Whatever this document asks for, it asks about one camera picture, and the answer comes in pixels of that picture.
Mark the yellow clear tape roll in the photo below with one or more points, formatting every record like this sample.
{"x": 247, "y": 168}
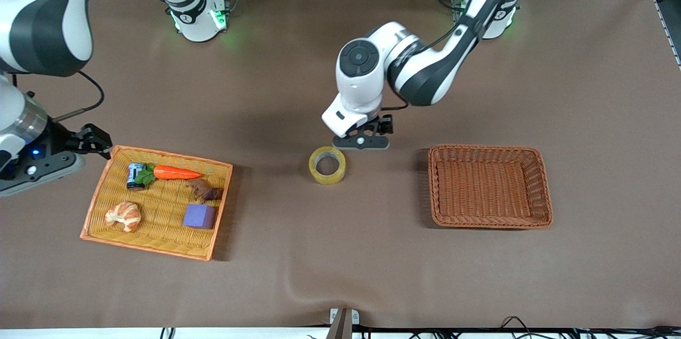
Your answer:
{"x": 315, "y": 171}

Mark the small blue white can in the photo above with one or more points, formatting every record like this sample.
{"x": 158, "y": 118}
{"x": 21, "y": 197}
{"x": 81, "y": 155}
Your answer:
{"x": 134, "y": 179}

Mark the brown wicker basket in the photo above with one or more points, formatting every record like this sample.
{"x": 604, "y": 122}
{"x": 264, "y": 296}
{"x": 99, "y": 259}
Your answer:
{"x": 484, "y": 190}

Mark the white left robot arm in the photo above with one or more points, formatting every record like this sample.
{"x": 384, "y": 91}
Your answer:
{"x": 425, "y": 70}

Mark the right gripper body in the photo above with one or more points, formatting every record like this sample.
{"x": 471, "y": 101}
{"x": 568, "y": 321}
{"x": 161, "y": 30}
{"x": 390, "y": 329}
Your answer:
{"x": 59, "y": 143}

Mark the brown toy animal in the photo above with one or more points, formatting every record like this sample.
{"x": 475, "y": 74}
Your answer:
{"x": 205, "y": 190}

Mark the purple cube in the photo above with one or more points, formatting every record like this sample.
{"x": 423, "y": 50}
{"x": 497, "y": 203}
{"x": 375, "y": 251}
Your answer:
{"x": 199, "y": 216}

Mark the toy croissant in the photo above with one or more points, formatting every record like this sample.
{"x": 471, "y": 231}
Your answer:
{"x": 123, "y": 215}

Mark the brown table cover mat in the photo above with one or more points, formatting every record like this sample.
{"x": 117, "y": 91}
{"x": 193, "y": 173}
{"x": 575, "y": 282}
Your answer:
{"x": 266, "y": 89}

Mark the orange toy carrot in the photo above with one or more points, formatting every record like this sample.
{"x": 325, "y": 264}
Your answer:
{"x": 175, "y": 173}

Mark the yellow woven tray orange rim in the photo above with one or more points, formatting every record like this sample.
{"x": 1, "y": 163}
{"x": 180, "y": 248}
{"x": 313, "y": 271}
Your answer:
{"x": 159, "y": 206}

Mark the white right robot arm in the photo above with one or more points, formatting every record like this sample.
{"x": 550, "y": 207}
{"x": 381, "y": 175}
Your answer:
{"x": 186, "y": 3}

